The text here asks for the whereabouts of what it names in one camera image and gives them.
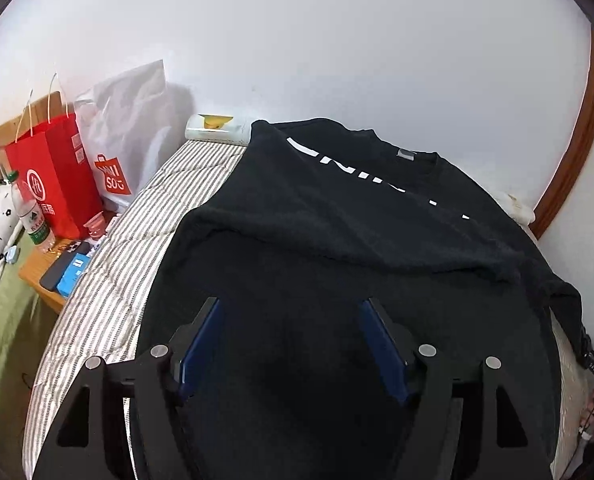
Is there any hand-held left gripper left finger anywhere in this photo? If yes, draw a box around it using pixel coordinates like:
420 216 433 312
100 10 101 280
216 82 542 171
32 296 222 480

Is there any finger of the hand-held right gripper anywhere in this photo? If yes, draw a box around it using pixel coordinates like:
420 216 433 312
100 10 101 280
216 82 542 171
576 327 594 376

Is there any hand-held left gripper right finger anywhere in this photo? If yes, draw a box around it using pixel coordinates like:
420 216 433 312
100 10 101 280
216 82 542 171
355 297 552 480

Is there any black sweatshirt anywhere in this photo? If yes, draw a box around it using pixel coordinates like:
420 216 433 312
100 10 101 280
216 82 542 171
137 117 585 480

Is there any striped bed mattress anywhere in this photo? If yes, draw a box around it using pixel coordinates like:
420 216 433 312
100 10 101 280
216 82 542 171
22 137 594 480

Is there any blue box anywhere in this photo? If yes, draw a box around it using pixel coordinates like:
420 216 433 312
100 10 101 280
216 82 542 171
57 252 94 297

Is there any pink cup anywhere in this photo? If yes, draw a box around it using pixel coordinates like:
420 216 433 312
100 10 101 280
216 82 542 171
84 212 109 241

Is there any black phone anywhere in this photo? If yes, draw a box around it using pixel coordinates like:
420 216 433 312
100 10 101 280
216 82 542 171
39 250 80 292

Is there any wooden nightstand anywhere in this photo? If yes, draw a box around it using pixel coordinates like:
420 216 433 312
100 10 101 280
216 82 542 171
19 210 122 316

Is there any clear water bottle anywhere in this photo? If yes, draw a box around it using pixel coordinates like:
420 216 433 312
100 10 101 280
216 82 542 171
4 170 56 248

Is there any white plastic shopping bag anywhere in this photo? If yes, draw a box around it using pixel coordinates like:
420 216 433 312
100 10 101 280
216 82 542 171
74 59 190 213

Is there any red paper bag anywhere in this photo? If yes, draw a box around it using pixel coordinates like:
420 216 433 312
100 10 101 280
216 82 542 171
4 74 104 242

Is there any brown wooden door frame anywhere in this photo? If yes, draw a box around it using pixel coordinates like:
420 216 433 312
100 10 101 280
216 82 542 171
529 30 594 241

